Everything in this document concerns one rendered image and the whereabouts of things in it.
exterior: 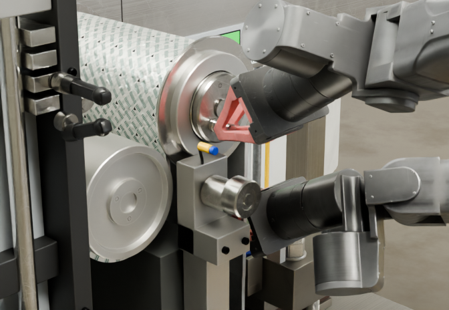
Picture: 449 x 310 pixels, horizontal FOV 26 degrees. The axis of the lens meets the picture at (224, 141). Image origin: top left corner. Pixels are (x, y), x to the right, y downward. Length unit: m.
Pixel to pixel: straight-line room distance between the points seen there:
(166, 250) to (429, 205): 0.28
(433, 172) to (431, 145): 3.64
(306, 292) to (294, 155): 0.87
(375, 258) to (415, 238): 2.68
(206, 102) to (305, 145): 1.02
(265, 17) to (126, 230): 0.29
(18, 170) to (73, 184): 0.05
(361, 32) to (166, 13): 0.61
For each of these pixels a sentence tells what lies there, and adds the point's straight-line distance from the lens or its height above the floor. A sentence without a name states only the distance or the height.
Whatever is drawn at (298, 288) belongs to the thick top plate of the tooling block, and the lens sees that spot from 1.18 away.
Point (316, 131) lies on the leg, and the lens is 2.02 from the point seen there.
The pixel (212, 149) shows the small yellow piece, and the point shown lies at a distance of 0.95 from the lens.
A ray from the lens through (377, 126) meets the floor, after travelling 4.84.
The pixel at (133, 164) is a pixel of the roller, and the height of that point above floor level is 1.21.
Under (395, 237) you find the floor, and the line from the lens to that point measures 3.67.
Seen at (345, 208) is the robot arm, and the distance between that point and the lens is 1.00.
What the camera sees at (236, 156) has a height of 1.17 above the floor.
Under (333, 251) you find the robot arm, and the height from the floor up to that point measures 1.13.
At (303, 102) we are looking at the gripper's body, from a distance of 0.90.
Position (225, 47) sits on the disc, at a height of 1.31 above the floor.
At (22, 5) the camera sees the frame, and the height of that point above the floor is 1.42.
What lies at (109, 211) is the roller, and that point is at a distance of 0.97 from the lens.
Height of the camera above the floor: 1.57
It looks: 20 degrees down
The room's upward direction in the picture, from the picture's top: straight up
